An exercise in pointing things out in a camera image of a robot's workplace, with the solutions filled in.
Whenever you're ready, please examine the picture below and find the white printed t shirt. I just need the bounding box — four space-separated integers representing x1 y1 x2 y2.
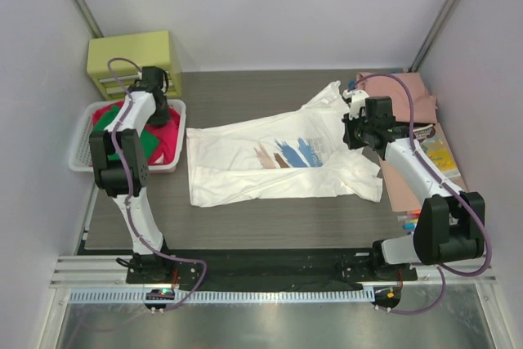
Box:
186 81 383 208

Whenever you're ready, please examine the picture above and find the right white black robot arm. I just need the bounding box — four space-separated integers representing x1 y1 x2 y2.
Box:
342 90 492 276

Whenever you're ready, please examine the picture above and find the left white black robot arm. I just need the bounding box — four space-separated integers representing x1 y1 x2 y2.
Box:
89 66 173 284

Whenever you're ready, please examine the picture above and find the black folded t shirt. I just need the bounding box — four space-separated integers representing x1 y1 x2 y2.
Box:
347 81 434 132

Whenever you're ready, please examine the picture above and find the yellow-green drawer box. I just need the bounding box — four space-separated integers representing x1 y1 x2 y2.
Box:
87 30 182 101

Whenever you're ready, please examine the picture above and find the pink folded t shirt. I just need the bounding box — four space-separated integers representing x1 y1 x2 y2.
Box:
356 73 437 124

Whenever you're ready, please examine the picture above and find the yellow picture book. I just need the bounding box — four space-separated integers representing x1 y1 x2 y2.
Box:
413 123 461 179

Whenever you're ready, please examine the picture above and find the green t shirt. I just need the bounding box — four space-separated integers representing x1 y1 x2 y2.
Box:
92 101 159 160

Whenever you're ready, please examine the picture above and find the red t shirt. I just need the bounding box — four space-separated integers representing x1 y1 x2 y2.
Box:
92 104 183 167

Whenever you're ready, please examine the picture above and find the brown cardboard sheet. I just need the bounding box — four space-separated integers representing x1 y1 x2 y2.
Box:
378 122 469 213

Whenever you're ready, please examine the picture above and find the white plastic basket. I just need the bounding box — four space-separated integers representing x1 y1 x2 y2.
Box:
68 99 186 173

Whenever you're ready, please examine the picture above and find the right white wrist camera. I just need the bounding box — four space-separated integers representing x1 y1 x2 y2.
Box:
342 89 369 120

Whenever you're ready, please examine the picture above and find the white slotted cable duct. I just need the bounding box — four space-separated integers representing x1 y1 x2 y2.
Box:
69 287 375 305

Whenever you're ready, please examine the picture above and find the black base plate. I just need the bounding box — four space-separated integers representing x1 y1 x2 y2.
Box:
117 248 418 293

